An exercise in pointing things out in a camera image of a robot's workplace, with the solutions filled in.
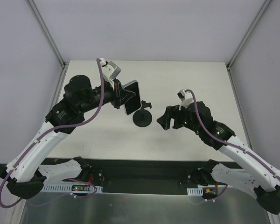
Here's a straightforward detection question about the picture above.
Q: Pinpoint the white cable duct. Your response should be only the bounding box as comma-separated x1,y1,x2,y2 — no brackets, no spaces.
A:
187,187,203,196
41,183,103,194

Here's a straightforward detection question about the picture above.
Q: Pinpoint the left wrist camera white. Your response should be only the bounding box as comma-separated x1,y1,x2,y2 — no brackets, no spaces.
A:
99,58,121,90

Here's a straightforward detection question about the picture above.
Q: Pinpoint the right aluminium frame post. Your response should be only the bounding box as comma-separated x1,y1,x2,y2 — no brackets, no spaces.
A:
226,0,273,71

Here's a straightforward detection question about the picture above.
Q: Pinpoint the black smartphone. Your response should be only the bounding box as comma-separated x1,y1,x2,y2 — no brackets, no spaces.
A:
124,80,141,115

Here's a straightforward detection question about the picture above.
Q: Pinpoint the left aluminium frame post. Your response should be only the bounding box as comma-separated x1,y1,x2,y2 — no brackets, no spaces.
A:
26,0,66,68

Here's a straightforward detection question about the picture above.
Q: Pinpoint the black phone stand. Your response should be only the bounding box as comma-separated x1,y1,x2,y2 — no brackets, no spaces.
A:
133,100,153,127

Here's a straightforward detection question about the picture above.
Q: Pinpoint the aluminium frame post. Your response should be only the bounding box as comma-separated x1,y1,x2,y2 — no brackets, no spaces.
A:
26,0,66,68
226,0,273,71

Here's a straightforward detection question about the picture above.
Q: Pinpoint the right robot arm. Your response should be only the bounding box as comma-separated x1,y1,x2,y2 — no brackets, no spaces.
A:
157,101,280,215

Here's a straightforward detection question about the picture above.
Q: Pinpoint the left white cable duct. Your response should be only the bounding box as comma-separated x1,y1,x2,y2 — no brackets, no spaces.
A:
41,183,103,194

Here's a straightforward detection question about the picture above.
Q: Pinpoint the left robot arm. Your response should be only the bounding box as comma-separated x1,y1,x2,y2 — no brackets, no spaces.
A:
0,75,140,199

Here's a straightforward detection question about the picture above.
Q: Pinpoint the right white cable duct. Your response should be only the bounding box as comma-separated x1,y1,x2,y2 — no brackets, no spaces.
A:
187,187,203,196

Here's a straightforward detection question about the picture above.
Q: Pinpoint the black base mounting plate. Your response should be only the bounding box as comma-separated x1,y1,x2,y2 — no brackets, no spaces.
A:
62,158,238,196

